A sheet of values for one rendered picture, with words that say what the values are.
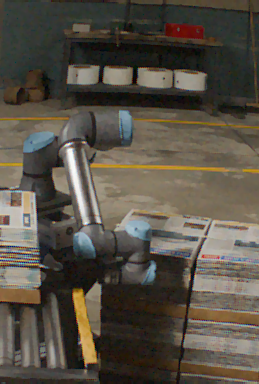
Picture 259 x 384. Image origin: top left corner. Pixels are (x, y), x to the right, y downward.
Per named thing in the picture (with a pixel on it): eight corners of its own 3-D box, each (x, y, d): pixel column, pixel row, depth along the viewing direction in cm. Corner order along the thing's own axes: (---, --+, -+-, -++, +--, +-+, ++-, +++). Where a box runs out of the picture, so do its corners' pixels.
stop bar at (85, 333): (83, 293, 202) (83, 287, 202) (99, 369, 161) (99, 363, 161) (72, 293, 202) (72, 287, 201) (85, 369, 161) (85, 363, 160)
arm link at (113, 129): (49, 138, 277) (91, 107, 226) (86, 136, 283) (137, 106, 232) (50, 170, 276) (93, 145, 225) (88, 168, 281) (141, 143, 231)
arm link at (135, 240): (118, 230, 207) (116, 266, 211) (157, 227, 211) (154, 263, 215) (109, 220, 214) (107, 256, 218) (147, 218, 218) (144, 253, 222)
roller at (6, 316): (17, 294, 203) (7, 281, 202) (19, 378, 159) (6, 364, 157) (4, 302, 204) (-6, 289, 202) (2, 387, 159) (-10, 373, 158)
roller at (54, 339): (57, 302, 206) (57, 288, 204) (68, 386, 161) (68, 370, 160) (40, 301, 205) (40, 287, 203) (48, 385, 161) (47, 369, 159)
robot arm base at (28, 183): (10, 193, 274) (10, 168, 271) (39, 186, 284) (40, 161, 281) (33, 204, 264) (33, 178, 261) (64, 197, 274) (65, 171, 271)
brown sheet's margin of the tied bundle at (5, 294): (37, 262, 218) (37, 249, 217) (40, 303, 191) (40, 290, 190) (-12, 259, 216) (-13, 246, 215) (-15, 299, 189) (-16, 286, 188)
